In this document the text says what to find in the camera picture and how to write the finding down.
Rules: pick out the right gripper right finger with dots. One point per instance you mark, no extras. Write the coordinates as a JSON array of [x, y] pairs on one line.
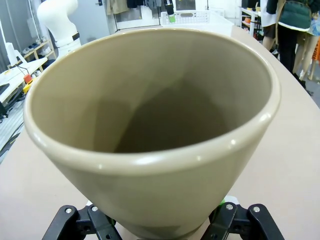
[[230, 222]]

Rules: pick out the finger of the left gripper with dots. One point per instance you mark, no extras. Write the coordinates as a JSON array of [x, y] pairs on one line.
[[171, 15]]

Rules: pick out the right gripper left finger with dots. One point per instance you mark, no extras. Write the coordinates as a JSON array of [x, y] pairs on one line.
[[100, 225]]

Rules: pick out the beige plastic cup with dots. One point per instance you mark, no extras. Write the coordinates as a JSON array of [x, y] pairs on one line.
[[150, 100]]

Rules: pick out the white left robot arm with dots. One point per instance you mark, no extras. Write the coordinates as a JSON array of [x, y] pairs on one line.
[[57, 22]]

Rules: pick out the white perforated plastic basket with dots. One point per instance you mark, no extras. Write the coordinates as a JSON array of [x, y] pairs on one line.
[[195, 18]]

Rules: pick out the hanging black garment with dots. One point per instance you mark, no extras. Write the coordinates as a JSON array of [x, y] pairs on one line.
[[135, 3]]

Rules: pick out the hanging beige garment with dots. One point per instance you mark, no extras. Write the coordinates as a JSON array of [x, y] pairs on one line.
[[116, 6]]

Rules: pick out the black clothes rack stand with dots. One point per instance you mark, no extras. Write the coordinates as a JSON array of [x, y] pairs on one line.
[[115, 23]]

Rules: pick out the white shelf rack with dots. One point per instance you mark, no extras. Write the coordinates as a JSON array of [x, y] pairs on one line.
[[250, 15]]

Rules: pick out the figure in green padded vest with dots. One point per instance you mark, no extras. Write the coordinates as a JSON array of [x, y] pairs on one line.
[[295, 12]]

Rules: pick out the mannequin in blue patterned top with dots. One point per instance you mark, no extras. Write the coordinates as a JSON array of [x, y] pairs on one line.
[[303, 50]]

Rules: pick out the wooden shoe shelf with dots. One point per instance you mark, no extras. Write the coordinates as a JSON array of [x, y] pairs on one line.
[[37, 50]]

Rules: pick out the yellow emergency stop box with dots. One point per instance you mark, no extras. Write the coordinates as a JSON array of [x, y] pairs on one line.
[[28, 85]]

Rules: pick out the white bench table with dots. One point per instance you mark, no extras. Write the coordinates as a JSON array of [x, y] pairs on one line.
[[15, 75]]

